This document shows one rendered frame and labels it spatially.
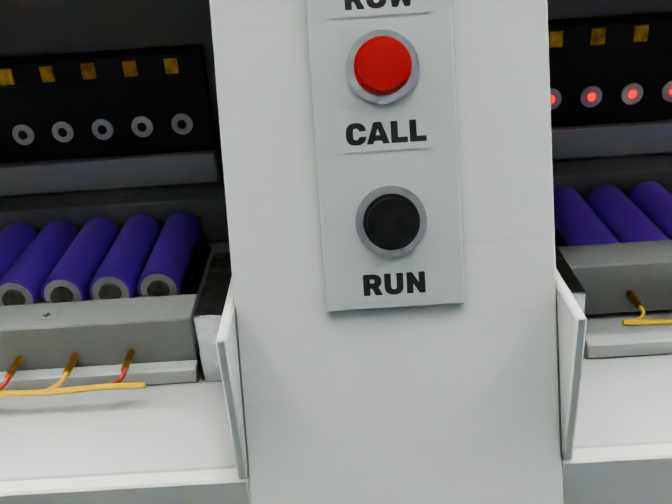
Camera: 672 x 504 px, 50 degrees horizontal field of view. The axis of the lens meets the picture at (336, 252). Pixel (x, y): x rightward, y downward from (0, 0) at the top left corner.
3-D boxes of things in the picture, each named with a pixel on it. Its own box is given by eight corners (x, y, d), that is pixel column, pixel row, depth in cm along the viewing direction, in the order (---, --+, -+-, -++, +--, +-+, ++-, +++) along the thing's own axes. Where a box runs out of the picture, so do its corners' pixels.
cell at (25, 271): (83, 250, 37) (39, 318, 31) (47, 253, 37) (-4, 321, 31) (75, 217, 36) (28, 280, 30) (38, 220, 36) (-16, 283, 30)
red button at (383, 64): (413, 92, 20) (410, 33, 20) (355, 96, 20) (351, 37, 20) (410, 96, 21) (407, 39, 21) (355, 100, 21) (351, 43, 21)
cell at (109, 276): (164, 245, 36) (135, 312, 31) (128, 248, 36) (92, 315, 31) (157, 212, 36) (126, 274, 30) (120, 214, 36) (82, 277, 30)
